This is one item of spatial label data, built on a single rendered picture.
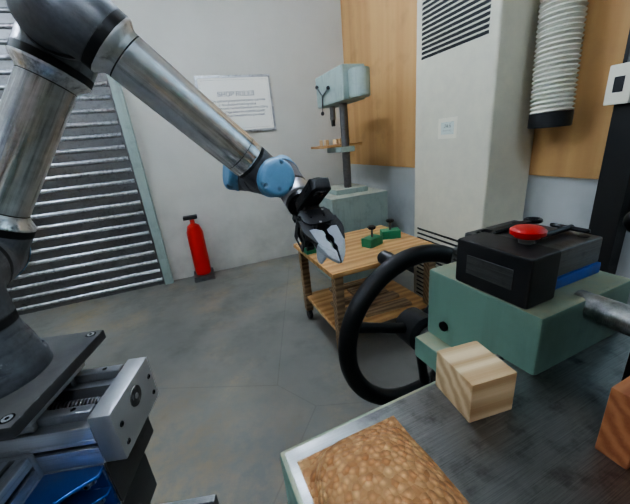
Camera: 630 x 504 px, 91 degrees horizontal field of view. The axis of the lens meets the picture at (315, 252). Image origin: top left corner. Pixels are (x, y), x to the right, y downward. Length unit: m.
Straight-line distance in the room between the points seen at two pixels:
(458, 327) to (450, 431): 0.14
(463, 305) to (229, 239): 2.89
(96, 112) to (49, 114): 2.37
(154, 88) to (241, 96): 2.53
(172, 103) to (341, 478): 0.54
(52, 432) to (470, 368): 0.57
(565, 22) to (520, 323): 1.46
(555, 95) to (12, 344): 1.75
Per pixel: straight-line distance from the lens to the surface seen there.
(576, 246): 0.39
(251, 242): 3.20
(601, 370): 0.40
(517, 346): 0.36
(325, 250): 0.61
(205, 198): 3.07
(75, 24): 0.60
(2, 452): 0.71
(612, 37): 1.78
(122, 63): 0.60
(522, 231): 0.34
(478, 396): 0.29
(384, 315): 1.80
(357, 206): 2.42
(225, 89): 3.10
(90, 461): 0.67
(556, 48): 1.68
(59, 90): 0.73
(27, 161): 0.72
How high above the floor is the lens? 1.12
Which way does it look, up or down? 20 degrees down
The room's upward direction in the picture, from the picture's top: 6 degrees counter-clockwise
